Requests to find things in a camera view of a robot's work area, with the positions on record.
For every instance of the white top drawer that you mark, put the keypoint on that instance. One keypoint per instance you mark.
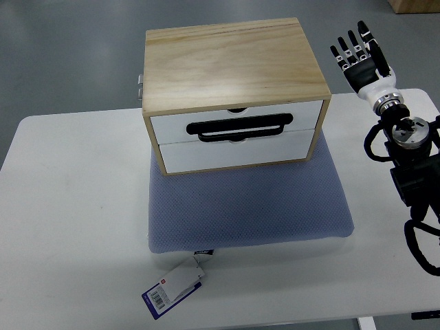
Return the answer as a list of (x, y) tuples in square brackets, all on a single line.
[(187, 127)]

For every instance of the white bottom drawer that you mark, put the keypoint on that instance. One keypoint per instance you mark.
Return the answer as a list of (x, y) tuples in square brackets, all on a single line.
[(198, 156)]

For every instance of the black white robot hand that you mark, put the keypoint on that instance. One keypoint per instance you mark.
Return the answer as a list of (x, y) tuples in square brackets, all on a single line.
[(366, 69)]

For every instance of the black bar under table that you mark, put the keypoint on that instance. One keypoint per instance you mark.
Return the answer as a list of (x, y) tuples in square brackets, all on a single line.
[(425, 315)]

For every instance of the cardboard box corner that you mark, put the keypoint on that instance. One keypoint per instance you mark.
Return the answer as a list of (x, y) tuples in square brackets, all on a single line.
[(415, 6)]

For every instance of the metal table bracket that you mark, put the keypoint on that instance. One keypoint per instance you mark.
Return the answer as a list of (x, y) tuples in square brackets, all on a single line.
[(140, 79)]

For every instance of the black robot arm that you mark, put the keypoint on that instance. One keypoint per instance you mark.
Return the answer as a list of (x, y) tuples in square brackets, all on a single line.
[(407, 142)]

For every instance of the white table leg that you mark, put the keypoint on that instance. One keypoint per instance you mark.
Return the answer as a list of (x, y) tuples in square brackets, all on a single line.
[(366, 323)]

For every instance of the wooden drawer cabinet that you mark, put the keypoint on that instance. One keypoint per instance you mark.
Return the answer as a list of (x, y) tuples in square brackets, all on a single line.
[(230, 66)]

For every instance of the white blue paper tag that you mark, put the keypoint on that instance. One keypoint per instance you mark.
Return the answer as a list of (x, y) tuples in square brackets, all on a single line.
[(174, 287)]

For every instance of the blue mesh cushion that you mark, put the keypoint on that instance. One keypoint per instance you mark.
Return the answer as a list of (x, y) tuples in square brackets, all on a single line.
[(260, 205)]

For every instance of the white drawer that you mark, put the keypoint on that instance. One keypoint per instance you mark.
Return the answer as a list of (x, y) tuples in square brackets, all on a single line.
[(198, 156), (187, 127)]

